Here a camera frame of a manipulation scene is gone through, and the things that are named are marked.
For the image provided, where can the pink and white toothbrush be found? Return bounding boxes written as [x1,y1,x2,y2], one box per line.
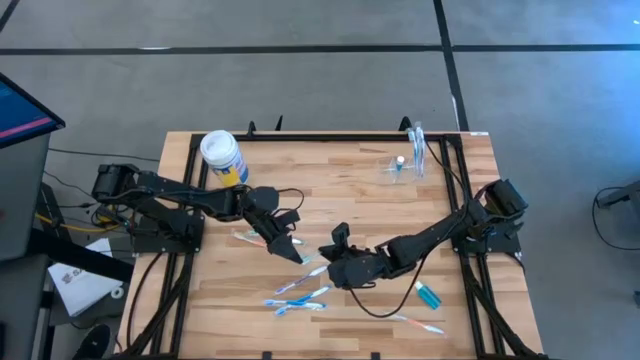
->
[387,312,446,336]

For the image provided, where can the yellow cable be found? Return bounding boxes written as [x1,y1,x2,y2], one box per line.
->
[34,212,121,234]

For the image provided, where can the black cart leg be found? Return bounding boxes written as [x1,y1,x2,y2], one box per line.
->
[27,227,135,284]

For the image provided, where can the white paper booklet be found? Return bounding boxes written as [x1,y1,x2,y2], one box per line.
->
[47,237,124,318]

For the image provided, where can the black camera cable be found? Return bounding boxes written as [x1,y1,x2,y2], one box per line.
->
[276,186,306,215]
[347,257,432,320]

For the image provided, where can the black left camera cable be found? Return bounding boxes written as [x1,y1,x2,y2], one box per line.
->
[276,186,306,215]

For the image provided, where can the blue toothbrush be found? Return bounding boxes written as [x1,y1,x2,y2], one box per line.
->
[274,284,333,318]
[413,121,427,180]
[263,298,327,311]

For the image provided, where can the person's foot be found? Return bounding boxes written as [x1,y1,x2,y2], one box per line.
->
[73,323,113,360]

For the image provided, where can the grey cart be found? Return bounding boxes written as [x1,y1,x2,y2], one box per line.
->
[0,132,54,262]

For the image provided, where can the black right camera cable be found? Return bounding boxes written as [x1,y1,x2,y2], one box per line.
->
[347,257,432,320]

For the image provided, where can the grey stand base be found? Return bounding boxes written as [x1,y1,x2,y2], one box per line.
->
[597,180,640,210]

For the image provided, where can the clear acrylic organizer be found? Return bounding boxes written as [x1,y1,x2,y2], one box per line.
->
[384,154,426,185]

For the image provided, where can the blue screen monitor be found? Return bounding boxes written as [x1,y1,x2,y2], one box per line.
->
[0,72,67,150]

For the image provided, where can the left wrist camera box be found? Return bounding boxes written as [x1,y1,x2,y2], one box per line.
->
[276,208,302,227]

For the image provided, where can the white yellow wipes canister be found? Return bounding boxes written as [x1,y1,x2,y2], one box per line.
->
[199,129,250,189]

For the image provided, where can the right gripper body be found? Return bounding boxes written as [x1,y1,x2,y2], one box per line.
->
[327,222,390,292]

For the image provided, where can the black floor cable loop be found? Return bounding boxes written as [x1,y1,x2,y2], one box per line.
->
[591,185,640,252]

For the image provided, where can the orange toothbrush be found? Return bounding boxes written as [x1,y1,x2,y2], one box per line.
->
[230,228,267,250]

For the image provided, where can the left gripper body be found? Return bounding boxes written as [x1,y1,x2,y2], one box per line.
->
[256,208,297,247]

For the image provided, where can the black aluminium table frame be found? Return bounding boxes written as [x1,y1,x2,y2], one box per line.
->
[119,130,549,360]

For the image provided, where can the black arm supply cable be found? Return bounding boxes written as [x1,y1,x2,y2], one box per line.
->
[423,139,471,201]

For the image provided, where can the thin black floor cable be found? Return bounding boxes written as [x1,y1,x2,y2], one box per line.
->
[47,146,161,164]

